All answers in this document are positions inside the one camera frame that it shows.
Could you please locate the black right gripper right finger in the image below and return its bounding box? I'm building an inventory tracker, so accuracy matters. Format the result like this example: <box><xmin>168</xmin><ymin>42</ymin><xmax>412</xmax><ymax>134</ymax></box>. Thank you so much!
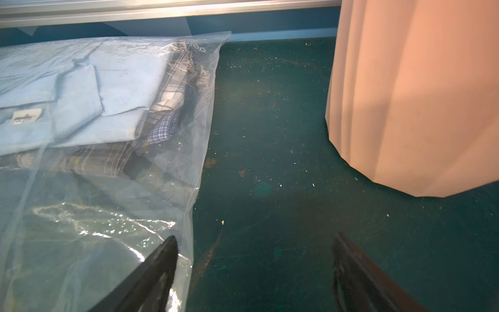
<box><xmin>332</xmin><ymin>232</ymin><xmax>427</xmax><ymax>311</ymax></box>

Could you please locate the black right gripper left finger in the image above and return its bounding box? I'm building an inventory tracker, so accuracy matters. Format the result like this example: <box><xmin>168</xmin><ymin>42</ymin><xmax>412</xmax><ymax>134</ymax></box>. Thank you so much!
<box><xmin>90</xmin><ymin>235</ymin><xmax>179</xmax><ymax>312</ymax></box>

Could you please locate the dark plaid shirt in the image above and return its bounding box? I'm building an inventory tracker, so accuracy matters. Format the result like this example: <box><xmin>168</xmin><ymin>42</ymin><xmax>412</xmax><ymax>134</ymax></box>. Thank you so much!
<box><xmin>1</xmin><ymin>39</ymin><xmax>194</xmax><ymax>178</ymax></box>

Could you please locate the clear plastic vacuum bag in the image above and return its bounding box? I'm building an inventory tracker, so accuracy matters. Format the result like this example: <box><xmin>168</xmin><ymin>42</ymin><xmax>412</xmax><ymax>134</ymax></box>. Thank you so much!
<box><xmin>1</xmin><ymin>32</ymin><xmax>231</xmax><ymax>311</ymax></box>

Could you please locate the light blue shirt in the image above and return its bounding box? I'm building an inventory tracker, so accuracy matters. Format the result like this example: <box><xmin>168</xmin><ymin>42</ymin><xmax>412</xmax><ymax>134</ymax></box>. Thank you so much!
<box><xmin>1</xmin><ymin>37</ymin><xmax>175</xmax><ymax>155</ymax></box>

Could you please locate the tan ribbed flower pot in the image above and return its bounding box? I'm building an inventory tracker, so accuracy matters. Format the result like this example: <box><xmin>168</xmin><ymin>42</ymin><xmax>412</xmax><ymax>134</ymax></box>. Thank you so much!
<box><xmin>326</xmin><ymin>1</ymin><xmax>498</xmax><ymax>197</ymax></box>

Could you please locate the aluminium back frame rail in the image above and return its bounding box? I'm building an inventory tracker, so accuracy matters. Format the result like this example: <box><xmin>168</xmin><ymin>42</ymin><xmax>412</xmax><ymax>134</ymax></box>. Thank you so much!
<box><xmin>1</xmin><ymin>0</ymin><xmax>342</xmax><ymax>29</ymax></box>

